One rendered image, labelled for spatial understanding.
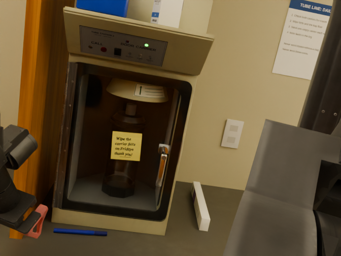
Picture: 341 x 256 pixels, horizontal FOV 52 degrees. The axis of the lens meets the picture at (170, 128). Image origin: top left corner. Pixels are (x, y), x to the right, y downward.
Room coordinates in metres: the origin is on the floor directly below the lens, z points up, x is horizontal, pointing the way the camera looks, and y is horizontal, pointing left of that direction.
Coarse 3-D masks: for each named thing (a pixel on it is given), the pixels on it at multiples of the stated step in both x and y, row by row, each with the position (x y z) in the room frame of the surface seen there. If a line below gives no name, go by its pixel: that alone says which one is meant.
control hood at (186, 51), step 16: (64, 16) 0.75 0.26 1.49; (80, 16) 0.74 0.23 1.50; (96, 16) 0.74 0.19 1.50; (112, 16) 0.75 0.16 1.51; (128, 32) 0.77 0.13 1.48; (144, 32) 0.77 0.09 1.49; (160, 32) 0.77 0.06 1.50; (176, 32) 0.77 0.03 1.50; (192, 32) 0.77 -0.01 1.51; (80, 48) 0.81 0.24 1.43; (176, 48) 0.80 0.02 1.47; (192, 48) 0.80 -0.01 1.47; (208, 48) 0.79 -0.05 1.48; (144, 64) 0.84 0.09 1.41; (176, 64) 0.84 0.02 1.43; (192, 64) 0.83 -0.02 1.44
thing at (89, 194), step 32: (96, 96) 0.85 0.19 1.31; (128, 96) 0.86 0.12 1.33; (160, 96) 0.87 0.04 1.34; (96, 128) 0.85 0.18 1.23; (128, 128) 0.86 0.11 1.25; (160, 128) 0.87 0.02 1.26; (96, 160) 0.85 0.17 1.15; (128, 160) 0.86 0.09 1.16; (64, 192) 0.84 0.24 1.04; (96, 192) 0.85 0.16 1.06; (128, 192) 0.86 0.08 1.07; (160, 192) 0.87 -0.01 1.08
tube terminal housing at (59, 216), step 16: (144, 0) 0.87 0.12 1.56; (192, 0) 0.88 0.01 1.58; (208, 0) 0.89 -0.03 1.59; (128, 16) 0.86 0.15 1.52; (144, 16) 0.87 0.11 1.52; (192, 16) 0.88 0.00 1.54; (208, 16) 0.89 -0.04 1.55; (96, 64) 0.86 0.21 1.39; (112, 64) 0.86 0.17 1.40; (128, 64) 0.87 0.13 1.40; (192, 80) 0.89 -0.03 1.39; (192, 96) 0.89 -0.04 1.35; (176, 176) 0.89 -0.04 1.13; (80, 224) 0.86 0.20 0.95; (96, 224) 0.86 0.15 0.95; (112, 224) 0.87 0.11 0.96; (128, 224) 0.88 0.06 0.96; (144, 224) 0.88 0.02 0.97; (160, 224) 0.89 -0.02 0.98
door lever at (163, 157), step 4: (160, 148) 0.87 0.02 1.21; (164, 148) 0.87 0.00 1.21; (160, 152) 0.87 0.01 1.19; (164, 152) 0.84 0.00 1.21; (160, 156) 0.83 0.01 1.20; (164, 156) 0.82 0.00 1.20; (160, 160) 0.82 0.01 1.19; (164, 160) 0.82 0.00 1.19; (160, 164) 0.82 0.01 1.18; (164, 164) 0.82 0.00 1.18; (160, 168) 0.82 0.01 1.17; (164, 168) 0.82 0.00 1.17; (160, 172) 0.82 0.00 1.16; (160, 176) 0.82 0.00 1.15; (156, 180) 0.82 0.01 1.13; (160, 180) 0.82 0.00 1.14; (156, 184) 0.82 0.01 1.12; (160, 184) 0.82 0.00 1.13
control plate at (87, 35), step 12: (84, 36) 0.78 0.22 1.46; (96, 36) 0.78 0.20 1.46; (108, 36) 0.78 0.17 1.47; (120, 36) 0.78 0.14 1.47; (132, 36) 0.78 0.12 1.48; (84, 48) 0.81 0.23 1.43; (96, 48) 0.81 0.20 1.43; (108, 48) 0.81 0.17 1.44; (120, 48) 0.81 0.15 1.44; (132, 48) 0.80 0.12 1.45; (144, 48) 0.80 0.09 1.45; (156, 48) 0.80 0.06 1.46; (132, 60) 0.83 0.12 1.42; (144, 60) 0.83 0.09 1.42; (156, 60) 0.83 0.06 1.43
